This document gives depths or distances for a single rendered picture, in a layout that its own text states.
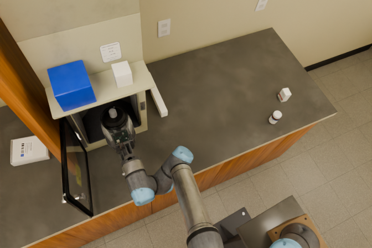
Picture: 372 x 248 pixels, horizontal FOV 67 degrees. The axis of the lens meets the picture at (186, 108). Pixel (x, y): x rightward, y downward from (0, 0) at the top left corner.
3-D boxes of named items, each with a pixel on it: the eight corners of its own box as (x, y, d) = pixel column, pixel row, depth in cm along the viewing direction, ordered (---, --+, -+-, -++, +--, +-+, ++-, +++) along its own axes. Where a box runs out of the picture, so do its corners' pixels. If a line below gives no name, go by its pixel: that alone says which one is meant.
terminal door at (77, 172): (86, 151, 131) (61, 109, 96) (92, 218, 117) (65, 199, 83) (84, 151, 131) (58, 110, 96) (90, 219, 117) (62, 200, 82)
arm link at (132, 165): (145, 172, 107) (124, 181, 104) (141, 161, 109) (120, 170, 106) (144, 166, 100) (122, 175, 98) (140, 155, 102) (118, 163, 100)
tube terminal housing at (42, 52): (72, 110, 146) (0, -21, 79) (132, 91, 155) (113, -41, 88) (84, 153, 136) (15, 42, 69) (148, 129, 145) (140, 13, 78)
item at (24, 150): (14, 143, 135) (10, 139, 132) (49, 136, 138) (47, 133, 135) (14, 166, 130) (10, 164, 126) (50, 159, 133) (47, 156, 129)
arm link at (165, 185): (184, 178, 109) (165, 181, 100) (167, 197, 112) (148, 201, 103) (172, 163, 113) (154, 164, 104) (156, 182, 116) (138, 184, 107)
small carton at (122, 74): (113, 76, 91) (110, 64, 86) (128, 72, 92) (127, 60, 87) (117, 88, 89) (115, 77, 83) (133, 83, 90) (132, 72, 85)
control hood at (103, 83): (53, 104, 95) (43, 87, 86) (144, 76, 104) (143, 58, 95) (61, 133, 90) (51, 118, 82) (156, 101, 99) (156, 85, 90)
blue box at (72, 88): (56, 86, 87) (46, 68, 79) (88, 76, 90) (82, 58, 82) (63, 112, 83) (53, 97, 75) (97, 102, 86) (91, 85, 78)
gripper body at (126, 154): (129, 126, 106) (140, 154, 101) (130, 135, 113) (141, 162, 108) (109, 133, 104) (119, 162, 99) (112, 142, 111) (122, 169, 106)
